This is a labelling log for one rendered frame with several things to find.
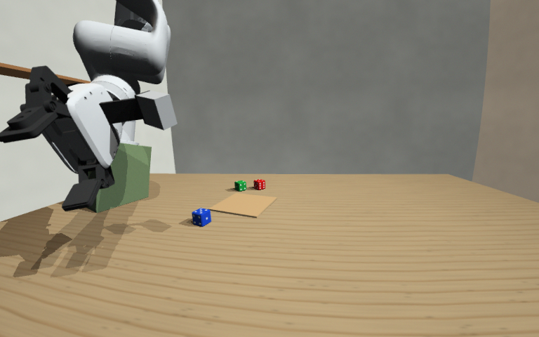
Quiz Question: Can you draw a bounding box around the tan flat mat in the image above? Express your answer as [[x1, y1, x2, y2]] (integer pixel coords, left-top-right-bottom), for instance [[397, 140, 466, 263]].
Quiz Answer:
[[209, 193, 277, 218]]

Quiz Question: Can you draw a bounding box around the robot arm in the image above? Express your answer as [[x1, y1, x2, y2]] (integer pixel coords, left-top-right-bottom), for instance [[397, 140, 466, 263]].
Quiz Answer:
[[73, 0, 178, 145]]

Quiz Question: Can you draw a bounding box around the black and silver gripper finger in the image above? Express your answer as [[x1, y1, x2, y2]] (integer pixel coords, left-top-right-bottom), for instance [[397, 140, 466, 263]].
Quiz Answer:
[[62, 157, 114, 211], [0, 66, 72, 143]]

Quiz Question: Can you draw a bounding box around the red die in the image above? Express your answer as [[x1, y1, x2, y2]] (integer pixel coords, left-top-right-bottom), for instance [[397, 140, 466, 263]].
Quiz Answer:
[[254, 179, 265, 190]]

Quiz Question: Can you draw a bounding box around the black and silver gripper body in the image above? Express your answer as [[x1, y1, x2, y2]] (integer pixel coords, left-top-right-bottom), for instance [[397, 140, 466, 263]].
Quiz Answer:
[[42, 84, 125, 174]]

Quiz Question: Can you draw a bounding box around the green die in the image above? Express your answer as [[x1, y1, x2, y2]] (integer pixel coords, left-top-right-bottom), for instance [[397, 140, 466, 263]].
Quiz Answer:
[[234, 180, 246, 192]]

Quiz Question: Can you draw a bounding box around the blue die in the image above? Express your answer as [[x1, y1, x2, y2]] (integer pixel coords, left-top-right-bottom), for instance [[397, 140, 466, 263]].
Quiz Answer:
[[192, 208, 211, 227]]

